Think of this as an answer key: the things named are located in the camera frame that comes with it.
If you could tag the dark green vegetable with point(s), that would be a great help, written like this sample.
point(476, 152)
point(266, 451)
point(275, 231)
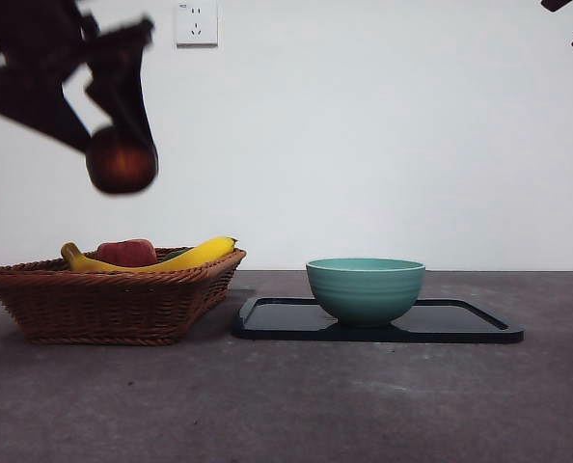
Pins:
point(176, 253)

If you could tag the white wall socket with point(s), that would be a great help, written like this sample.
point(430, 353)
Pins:
point(197, 26)

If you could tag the black rectangular tray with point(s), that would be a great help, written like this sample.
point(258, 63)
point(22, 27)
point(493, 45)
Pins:
point(286, 323)

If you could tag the red apple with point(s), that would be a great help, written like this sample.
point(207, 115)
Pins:
point(125, 251)

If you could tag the yellow banana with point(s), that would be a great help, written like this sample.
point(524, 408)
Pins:
point(204, 252)

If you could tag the dark red plum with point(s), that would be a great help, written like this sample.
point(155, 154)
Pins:
point(121, 166)

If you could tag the brown wicker basket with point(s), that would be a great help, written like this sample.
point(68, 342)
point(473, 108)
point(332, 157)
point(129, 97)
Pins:
point(98, 308)

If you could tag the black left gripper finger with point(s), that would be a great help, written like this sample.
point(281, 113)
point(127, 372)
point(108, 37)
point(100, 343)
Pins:
point(40, 111)
point(125, 91)

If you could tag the teal ribbed bowl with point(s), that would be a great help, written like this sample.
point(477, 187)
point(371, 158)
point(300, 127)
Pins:
point(366, 299)

